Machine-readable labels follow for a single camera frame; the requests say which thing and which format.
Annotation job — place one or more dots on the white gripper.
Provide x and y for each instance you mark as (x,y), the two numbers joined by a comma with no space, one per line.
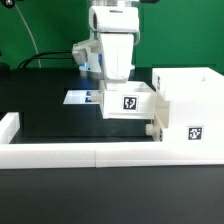
(116,50)

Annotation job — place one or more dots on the white drawer with tag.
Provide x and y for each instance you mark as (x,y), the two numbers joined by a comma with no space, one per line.
(131,100)
(160,122)

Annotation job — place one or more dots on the white front drawer with tag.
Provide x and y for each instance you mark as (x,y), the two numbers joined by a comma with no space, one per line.
(160,122)

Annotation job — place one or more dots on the white drawer cabinet box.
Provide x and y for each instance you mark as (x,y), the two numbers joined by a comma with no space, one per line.
(196,96)

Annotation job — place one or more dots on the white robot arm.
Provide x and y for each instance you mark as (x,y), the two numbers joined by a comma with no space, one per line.
(114,31)

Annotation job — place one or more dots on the paper sheet with fiducial tags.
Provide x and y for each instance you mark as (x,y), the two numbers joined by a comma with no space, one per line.
(75,97)

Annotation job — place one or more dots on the white U-shaped fence frame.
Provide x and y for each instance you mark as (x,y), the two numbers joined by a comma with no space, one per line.
(99,155)

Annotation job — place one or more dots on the black camera mount top left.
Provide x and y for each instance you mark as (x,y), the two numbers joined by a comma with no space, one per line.
(9,3)

